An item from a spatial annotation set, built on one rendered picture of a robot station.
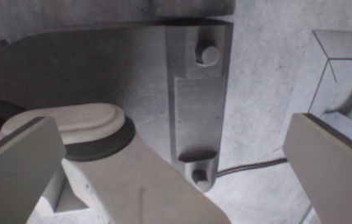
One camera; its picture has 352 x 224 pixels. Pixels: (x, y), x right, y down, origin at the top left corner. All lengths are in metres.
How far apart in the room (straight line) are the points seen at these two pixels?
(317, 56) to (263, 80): 0.21
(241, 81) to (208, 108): 0.27
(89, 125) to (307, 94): 0.80
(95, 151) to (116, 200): 0.09
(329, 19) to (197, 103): 0.57
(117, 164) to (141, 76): 0.22
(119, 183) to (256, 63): 0.60
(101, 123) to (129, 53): 0.17
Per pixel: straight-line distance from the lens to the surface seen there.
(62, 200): 0.50
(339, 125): 1.12
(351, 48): 0.99
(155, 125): 0.53
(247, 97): 0.79
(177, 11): 0.43
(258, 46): 0.74
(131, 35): 0.44
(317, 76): 0.92
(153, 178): 0.30
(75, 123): 0.36
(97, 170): 0.33
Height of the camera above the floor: 0.61
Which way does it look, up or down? 59 degrees down
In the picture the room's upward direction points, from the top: 158 degrees clockwise
